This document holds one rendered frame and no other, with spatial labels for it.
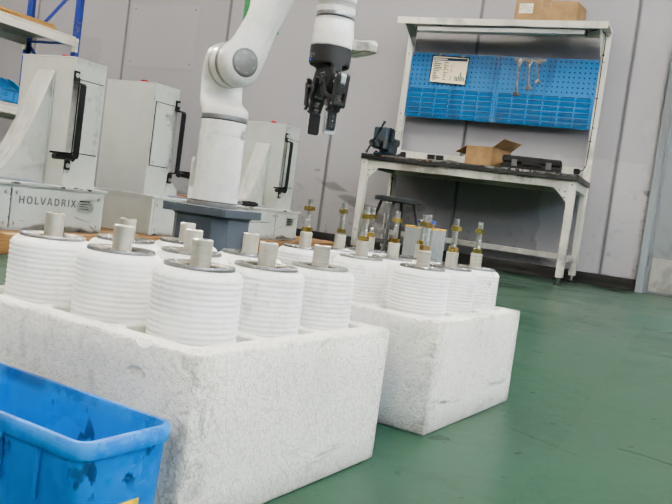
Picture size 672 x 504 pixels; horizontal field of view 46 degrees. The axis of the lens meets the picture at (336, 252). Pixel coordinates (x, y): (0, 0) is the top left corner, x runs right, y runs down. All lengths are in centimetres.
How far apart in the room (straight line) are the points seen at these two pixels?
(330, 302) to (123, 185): 300
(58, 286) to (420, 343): 55
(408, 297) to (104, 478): 70
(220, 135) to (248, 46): 18
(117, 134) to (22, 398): 316
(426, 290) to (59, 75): 251
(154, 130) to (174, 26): 425
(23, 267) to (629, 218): 560
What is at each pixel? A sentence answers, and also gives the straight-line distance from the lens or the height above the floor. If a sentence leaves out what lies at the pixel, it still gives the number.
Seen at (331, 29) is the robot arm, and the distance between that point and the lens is 142.
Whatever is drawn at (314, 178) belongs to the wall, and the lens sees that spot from 701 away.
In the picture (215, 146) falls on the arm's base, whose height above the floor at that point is 42.
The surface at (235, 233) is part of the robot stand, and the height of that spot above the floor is 25.
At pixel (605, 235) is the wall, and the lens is 630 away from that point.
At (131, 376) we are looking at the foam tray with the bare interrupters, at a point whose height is 14.
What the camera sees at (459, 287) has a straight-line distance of 138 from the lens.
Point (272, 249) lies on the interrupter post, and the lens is 92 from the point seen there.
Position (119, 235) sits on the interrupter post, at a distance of 91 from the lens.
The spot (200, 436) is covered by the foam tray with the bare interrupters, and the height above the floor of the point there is 10.
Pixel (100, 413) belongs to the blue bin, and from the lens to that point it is 80.
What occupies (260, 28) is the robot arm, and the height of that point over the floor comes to 66.
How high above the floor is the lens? 33
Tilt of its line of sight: 3 degrees down
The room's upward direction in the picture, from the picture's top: 8 degrees clockwise
